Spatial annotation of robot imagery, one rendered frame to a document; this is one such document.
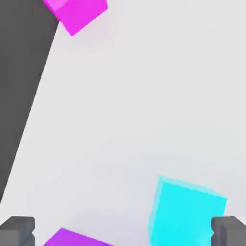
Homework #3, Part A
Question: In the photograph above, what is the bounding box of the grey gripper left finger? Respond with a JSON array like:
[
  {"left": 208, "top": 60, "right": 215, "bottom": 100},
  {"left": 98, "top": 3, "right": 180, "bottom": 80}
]
[{"left": 0, "top": 216, "right": 36, "bottom": 246}]

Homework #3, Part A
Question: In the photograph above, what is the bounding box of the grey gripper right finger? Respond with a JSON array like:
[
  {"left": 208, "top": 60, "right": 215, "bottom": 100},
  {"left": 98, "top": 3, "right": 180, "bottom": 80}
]
[{"left": 210, "top": 215, "right": 246, "bottom": 246}]

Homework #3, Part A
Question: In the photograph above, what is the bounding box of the small cyan cube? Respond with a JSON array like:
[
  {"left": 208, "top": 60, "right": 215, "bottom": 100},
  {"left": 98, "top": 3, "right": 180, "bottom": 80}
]
[{"left": 147, "top": 174, "right": 228, "bottom": 246}]

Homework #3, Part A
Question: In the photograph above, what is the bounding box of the small purple cube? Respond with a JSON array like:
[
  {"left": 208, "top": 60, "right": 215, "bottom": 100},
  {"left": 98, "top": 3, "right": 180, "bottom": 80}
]
[{"left": 42, "top": 227, "right": 114, "bottom": 246}]

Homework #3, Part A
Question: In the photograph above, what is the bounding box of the small magenta cube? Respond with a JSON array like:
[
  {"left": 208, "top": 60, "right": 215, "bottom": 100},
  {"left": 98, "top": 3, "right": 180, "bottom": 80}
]
[{"left": 42, "top": 0, "right": 109, "bottom": 37}]

